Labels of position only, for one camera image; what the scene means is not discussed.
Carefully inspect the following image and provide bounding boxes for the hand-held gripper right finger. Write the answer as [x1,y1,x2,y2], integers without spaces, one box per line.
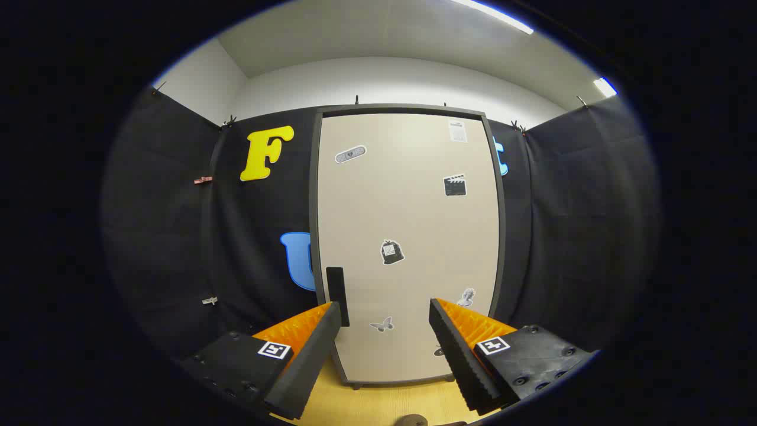
[428,298,595,415]

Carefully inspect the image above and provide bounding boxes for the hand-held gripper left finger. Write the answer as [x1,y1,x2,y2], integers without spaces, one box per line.
[177,301,344,422]

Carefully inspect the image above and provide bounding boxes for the beige shoe cabinet door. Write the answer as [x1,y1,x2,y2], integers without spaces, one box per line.
[318,112,500,384]

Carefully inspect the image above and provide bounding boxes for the grey shoe cabinet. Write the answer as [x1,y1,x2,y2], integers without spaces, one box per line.
[309,104,508,390]

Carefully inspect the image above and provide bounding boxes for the black backdrop cloth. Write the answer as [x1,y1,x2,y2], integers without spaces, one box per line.
[101,83,660,367]

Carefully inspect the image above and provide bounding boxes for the long ceiling light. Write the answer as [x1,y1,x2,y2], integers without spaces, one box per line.
[452,0,534,35]

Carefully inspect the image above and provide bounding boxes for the black door handle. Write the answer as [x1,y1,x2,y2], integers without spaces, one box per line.
[326,266,350,327]

